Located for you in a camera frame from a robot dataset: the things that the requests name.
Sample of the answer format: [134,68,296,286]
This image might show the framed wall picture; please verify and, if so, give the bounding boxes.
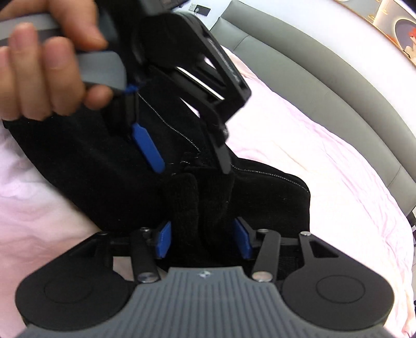
[338,0,416,67]

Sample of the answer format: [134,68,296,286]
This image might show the grey padded headboard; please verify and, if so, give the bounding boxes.
[211,0,416,215]

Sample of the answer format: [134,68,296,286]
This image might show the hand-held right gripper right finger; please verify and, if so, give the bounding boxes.
[232,217,342,283]

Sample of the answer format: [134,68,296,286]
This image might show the pink floral bed cover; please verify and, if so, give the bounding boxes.
[0,45,416,338]

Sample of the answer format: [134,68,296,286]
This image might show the person's left hand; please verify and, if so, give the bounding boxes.
[0,0,114,121]

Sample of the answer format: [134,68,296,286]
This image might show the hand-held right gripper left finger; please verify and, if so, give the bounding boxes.
[78,221,172,284]

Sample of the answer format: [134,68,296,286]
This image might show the black pants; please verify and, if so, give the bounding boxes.
[2,78,313,270]

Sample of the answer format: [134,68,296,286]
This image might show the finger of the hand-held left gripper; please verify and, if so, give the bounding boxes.
[180,96,235,176]
[123,84,166,173]

